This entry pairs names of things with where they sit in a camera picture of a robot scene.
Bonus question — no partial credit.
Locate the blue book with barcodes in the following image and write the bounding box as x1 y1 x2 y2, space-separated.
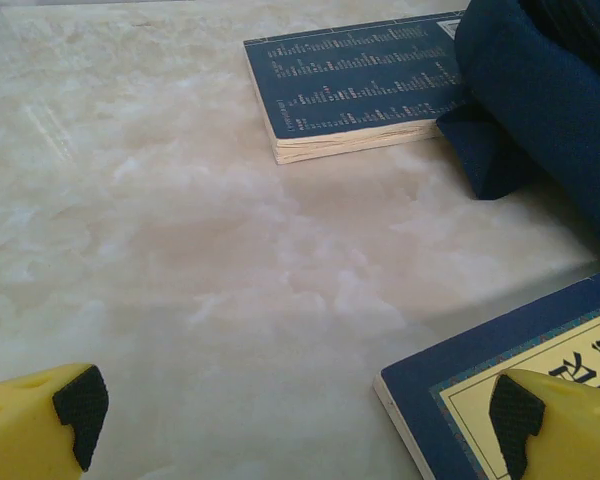
243 9 470 166

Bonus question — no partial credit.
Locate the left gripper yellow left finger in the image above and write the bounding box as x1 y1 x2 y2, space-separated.
0 363 110 480

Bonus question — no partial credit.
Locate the blue book with yellow label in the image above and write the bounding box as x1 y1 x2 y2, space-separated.
373 263 600 480

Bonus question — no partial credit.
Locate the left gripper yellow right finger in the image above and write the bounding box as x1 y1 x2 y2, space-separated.
488 368 600 480

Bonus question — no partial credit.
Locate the navy blue backpack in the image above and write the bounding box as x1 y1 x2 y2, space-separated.
435 0 600 257

